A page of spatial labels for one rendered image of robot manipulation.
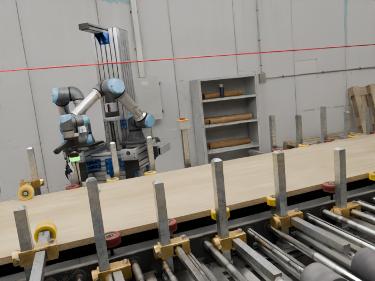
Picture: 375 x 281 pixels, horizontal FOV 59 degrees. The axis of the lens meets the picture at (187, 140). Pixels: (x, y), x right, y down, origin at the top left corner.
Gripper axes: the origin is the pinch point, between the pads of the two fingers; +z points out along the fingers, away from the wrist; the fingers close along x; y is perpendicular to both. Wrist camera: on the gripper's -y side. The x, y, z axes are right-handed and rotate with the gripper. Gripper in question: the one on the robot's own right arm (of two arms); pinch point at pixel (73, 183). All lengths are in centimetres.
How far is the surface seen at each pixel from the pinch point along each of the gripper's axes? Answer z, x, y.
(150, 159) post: -15, -53, -33
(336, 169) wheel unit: -20, -114, -140
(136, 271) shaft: -1, -20, -145
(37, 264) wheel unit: -15, 10, -152
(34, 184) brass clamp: -12.1, 21.6, -33.9
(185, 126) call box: -35, -81, -34
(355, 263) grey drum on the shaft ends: -2, -85, -178
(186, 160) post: -10, -79, -33
